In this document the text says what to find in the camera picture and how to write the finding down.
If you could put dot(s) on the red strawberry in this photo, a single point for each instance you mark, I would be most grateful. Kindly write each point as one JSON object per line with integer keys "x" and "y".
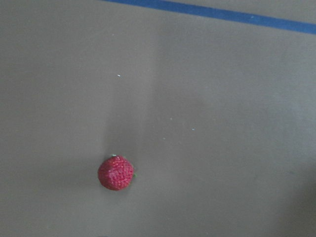
{"x": 116, "y": 173}

